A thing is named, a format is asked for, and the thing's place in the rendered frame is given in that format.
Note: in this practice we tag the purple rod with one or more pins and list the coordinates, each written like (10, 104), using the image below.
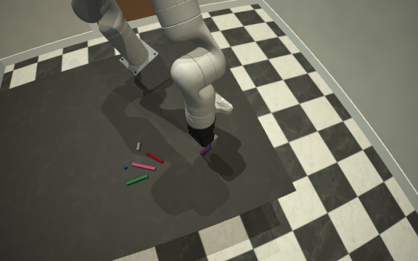
(207, 149)

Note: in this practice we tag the green rod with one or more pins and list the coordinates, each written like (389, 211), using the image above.
(137, 179)

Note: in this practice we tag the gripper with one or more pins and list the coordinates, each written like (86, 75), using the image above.
(201, 128)

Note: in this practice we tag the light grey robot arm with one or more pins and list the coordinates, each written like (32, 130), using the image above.
(181, 21)

